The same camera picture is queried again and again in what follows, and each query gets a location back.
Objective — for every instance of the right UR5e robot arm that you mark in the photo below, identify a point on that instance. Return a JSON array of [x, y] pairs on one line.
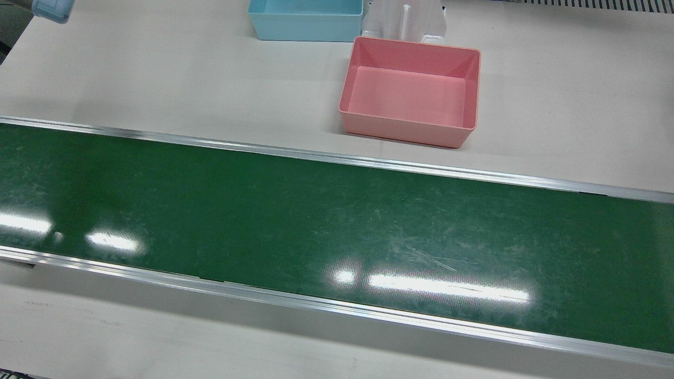
[[50, 10]]

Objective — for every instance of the pink plastic box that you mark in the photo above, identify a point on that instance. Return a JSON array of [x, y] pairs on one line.
[[410, 95]]

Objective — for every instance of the light blue plastic box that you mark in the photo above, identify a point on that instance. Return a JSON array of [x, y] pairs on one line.
[[305, 26]]

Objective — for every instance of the green conveyor belt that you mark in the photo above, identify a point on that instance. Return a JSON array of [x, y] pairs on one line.
[[316, 221]]

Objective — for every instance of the white pedestal stand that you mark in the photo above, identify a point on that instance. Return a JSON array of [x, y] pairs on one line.
[[389, 21]]

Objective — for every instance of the ribbed metal floor duct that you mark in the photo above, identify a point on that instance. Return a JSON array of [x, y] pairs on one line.
[[590, 5]]

